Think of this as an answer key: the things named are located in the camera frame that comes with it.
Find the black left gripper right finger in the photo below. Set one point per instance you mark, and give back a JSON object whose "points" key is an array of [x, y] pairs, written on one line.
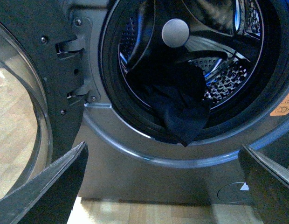
{"points": [[268, 183]]}

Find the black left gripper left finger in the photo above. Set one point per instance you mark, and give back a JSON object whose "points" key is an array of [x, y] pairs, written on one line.
{"points": [[50, 196]]}

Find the dark navy blue garment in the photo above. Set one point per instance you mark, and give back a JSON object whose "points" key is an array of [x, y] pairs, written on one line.
{"points": [[176, 93]]}

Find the washing machine glass door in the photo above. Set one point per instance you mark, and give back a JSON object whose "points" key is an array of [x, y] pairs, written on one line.
{"points": [[41, 107]]}

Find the grey front-load washing machine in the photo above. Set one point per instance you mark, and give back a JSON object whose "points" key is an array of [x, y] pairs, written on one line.
{"points": [[242, 47]]}

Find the orange warning sticker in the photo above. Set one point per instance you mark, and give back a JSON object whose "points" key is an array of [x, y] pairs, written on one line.
{"points": [[282, 109]]}

